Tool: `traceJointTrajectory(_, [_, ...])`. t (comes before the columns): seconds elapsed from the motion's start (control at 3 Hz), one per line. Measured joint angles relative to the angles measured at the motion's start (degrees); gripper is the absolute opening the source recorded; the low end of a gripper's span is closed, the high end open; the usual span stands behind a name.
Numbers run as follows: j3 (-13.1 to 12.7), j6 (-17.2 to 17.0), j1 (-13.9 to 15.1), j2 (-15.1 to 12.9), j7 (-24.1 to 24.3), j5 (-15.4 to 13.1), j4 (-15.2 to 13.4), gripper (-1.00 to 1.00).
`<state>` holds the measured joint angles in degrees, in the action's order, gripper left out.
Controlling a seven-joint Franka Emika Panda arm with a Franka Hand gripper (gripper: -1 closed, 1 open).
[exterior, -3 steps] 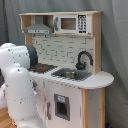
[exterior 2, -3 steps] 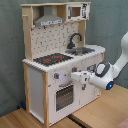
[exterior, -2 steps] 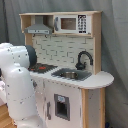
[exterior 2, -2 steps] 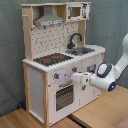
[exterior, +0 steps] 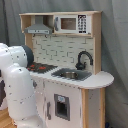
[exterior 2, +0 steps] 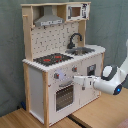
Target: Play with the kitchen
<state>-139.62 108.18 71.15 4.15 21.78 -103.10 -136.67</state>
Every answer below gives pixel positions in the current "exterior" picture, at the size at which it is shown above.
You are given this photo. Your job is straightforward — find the white cabinet door with dispenser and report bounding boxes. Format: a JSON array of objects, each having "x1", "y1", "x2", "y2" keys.
[{"x1": 45, "y1": 81, "x2": 81, "y2": 128}]

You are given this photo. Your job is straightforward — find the black toy faucet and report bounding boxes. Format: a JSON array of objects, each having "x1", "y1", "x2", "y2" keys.
[{"x1": 75, "y1": 51, "x2": 93, "y2": 70}]

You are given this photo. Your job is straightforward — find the black toy stovetop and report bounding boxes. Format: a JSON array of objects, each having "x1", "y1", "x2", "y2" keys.
[{"x1": 28, "y1": 62, "x2": 55, "y2": 73}]

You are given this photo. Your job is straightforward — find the toy microwave oven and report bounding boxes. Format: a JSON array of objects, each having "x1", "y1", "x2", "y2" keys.
[{"x1": 54, "y1": 14, "x2": 92, "y2": 34}]

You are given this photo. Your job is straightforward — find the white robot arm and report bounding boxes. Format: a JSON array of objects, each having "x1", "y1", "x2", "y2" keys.
[{"x1": 0, "y1": 43, "x2": 46, "y2": 128}]

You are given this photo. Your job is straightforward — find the grey toy sink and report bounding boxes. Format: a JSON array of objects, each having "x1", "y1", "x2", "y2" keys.
[{"x1": 52, "y1": 68, "x2": 92, "y2": 81}]

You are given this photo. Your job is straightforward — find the grey range hood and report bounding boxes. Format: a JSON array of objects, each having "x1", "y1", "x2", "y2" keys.
[{"x1": 24, "y1": 16, "x2": 52, "y2": 34}]

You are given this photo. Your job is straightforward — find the wooden toy kitchen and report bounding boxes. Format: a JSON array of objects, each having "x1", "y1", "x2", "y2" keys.
[{"x1": 20, "y1": 11, "x2": 114, "y2": 128}]

